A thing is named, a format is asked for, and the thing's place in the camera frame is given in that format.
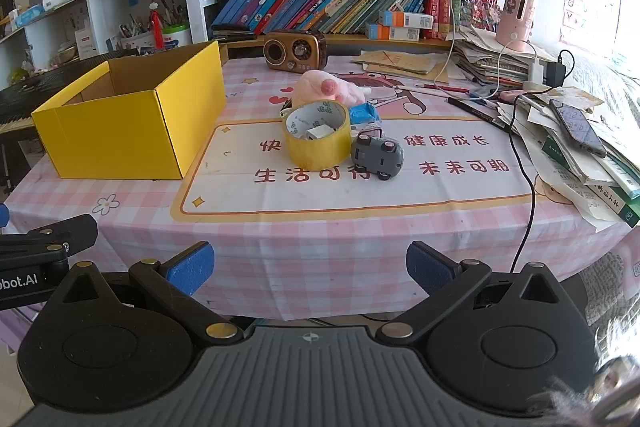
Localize red tassel ornament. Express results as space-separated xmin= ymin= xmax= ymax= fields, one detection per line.
xmin=151 ymin=4 xmax=166 ymax=50

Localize red pen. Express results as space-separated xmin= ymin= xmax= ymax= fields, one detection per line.
xmin=416 ymin=82 xmax=471 ymax=94

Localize pink desk fan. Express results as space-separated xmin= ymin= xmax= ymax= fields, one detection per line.
xmin=495 ymin=0 xmax=536 ymax=52

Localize black power adapter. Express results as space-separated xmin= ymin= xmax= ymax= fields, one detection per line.
xmin=546 ymin=59 xmax=568 ymax=86

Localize yellow cardboard box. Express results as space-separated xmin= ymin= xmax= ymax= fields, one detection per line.
xmin=31 ymin=40 xmax=227 ymax=180

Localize white power adapter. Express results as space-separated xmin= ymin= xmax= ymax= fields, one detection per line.
xmin=525 ymin=61 xmax=546 ymax=90

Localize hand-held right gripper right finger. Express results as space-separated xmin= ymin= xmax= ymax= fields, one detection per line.
xmin=376 ymin=241 xmax=581 ymax=345

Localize white and green cup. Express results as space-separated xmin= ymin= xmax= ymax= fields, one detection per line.
xmin=162 ymin=23 xmax=193 ymax=48

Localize black case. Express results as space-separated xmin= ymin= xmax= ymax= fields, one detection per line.
xmin=212 ymin=24 xmax=258 ymax=42

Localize brown retro radio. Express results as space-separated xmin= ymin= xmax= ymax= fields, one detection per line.
xmin=263 ymin=32 xmax=327 ymax=71

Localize stack of papers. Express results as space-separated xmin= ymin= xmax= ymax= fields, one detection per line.
xmin=452 ymin=25 xmax=548 ymax=84

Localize black cable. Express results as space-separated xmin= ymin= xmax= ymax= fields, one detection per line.
xmin=500 ymin=49 xmax=576 ymax=275

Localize yellow tape roll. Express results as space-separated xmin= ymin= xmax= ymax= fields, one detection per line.
xmin=281 ymin=100 xmax=352 ymax=170

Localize colourful paper ornament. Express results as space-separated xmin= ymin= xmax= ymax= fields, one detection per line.
xmin=459 ymin=0 xmax=501 ymax=32

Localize grey fluffy cloth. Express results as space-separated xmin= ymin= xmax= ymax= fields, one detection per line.
xmin=527 ymin=354 xmax=640 ymax=427

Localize black electronic keyboard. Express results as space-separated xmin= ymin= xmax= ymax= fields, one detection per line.
xmin=0 ymin=49 xmax=126 ymax=142

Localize pen holder with brushes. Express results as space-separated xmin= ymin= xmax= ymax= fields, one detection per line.
xmin=119 ymin=13 xmax=157 ymax=51

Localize black smartphone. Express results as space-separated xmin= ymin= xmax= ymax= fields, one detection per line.
xmin=549 ymin=99 xmax=607 ymax=158

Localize brown kraft envelopes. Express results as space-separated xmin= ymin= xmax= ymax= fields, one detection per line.
xmin=352 ymin=49 xmax=451 ymax=84

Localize pile of papers and books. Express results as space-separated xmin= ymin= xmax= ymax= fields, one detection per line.
xmin=510 ymin=87 xmax=640 ymax=233

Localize blue tissue pack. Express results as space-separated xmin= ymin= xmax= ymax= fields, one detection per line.
xmin=15 ymin=4 xmax=46 ymax=28

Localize black marker pen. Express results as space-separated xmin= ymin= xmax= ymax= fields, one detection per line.
xmin=446 ymin=96 xmax=508 ymax=131

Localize pink checked desktop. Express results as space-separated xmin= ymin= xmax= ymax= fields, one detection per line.
xmin=2 ymin=38 xmax=640 ymax=323

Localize blue packet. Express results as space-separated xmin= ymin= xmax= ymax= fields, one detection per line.
xmin=348 ymin=102 xmax=383 ymax=126

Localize white box red label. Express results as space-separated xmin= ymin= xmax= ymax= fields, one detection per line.
xmin=75 ymin=27 xmax=101 ymax=58

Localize green book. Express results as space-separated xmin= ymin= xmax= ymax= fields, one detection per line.
xmin=587 ymin=184 xmax=640 ymax=228

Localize pink plush paw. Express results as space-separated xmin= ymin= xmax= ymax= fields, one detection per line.
xmin=291 ymin=69 xmax=368 ymax=109

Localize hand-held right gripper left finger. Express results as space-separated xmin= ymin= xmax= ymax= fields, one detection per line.
xmin=50 ymin=241 xmax=245 ymax=347

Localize white cable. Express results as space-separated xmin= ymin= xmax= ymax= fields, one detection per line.
xmin=402 ymin=0 xmax=538 ymax=100

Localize grey toy car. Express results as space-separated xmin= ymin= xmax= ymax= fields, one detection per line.
xmin=350 ymin=129 xmax=405 ymax=181

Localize row of colourful books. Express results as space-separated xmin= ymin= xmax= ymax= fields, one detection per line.
xmin=211 ymin=0 xmax=501 ymax=40

